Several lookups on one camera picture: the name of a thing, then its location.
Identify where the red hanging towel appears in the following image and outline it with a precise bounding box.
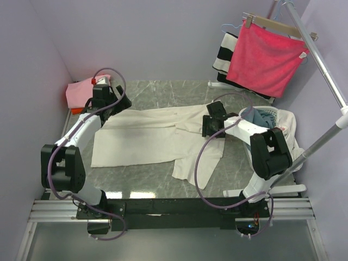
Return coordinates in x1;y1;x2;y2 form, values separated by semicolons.
226;20;309;98

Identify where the aluminium frame rail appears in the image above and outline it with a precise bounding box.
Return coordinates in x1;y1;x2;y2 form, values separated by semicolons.
16;185;328;260

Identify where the blue grey garment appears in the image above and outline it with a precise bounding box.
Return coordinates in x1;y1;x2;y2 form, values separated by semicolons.
241;107;276;129

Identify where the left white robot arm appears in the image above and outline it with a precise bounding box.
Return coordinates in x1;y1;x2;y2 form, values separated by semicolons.
41;84;132;219

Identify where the white coca-cola t-shirt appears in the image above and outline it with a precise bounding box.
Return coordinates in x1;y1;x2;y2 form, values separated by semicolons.
276;109;305;163

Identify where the wooden clip hanger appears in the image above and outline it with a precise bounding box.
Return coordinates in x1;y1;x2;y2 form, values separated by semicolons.
243;13;303;40

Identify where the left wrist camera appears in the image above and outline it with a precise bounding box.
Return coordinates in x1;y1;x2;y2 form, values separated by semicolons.
91;76;110;86

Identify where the folded orange t-shirt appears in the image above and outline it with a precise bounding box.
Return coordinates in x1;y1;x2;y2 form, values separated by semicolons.
66;91;85;115

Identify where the folded pink t-shirt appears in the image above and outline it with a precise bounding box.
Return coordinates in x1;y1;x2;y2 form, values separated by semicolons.
66;74;112;109

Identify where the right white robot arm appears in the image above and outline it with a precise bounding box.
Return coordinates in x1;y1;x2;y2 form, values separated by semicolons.
202;101;293;217

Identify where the cream white t-shirt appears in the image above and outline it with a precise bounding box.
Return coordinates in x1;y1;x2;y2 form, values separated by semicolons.
91;104;225;189

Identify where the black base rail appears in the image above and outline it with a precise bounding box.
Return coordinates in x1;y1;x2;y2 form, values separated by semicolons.
76;198;271;236

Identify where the white laundry basket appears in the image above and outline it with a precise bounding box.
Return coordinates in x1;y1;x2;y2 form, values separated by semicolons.
239;107;281;164

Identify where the black white striped cloth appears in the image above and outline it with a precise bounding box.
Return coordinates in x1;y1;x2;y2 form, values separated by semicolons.
212;32;275;104

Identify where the silver clothes rack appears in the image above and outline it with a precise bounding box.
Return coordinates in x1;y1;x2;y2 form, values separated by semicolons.
208;0;348;198

